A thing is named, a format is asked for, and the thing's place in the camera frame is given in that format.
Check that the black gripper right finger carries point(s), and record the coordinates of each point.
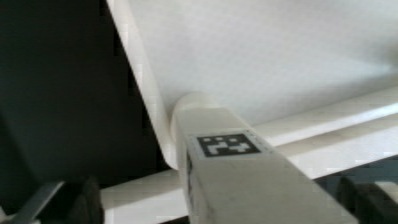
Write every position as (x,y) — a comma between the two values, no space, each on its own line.
(368,201)

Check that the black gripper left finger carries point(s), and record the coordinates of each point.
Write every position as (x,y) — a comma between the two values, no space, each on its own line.
(62,204)

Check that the white desk leg one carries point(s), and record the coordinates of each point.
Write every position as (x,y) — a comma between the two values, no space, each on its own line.
(245,187)

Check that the white desk tabletop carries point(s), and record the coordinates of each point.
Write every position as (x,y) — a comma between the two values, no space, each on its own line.
(289,58)

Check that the white L-shaped obstacle fence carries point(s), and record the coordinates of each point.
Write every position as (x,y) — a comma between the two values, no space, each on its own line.
(352,152)

